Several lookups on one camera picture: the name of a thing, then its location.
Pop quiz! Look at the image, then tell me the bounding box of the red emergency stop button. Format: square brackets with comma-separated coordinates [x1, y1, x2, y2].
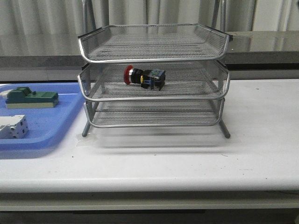
[123, 65, 166, 91]

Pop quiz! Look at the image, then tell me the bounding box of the mesh tray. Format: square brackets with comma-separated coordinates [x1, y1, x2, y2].
[78, 61, 230, 101]
[84, 99, 225, 128]
[78, 23, 233, 63]

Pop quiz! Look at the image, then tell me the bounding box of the blue plastic tray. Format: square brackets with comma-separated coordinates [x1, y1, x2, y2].
[0, 82, 84, 150]

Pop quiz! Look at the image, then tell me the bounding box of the white circuit breaker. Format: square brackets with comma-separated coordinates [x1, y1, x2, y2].
[0, 115, 28, 139]

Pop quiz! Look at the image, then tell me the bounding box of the grey stone counter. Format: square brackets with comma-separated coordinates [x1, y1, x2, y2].
[0, 31, 299, 70]

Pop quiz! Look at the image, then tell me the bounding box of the grey metal rack frame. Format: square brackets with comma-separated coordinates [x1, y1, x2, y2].
[80, 0, 231, 139]

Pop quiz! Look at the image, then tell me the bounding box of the green limit switch module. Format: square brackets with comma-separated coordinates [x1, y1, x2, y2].
[0, 87, 59, 109]

